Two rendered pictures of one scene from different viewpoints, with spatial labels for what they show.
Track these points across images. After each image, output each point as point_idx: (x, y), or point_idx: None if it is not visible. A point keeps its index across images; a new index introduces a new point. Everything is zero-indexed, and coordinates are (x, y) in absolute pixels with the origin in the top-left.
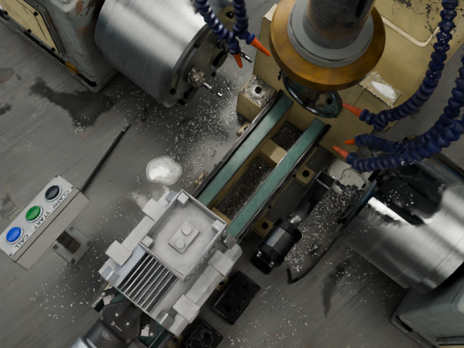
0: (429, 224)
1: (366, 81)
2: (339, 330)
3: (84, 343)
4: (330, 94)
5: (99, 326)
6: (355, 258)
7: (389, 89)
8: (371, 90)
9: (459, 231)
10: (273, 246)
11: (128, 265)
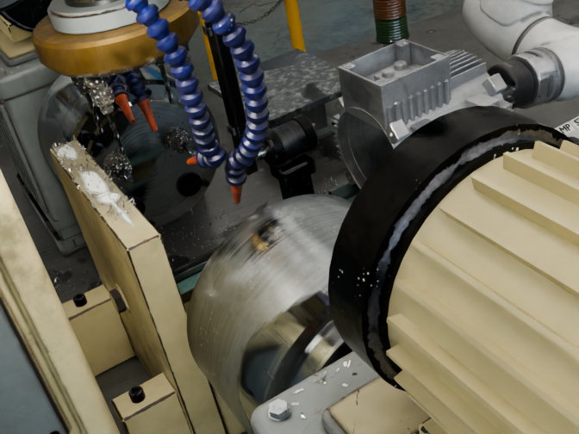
0: None
1: (81, 159)
2: (258, 192)
3: (532, 65)
4: None
5: (513, 72)
6: (202, 239)
7: (61, 151)
8: (84, 152)
9: None
10: (295, 121)
11: (471, 89)
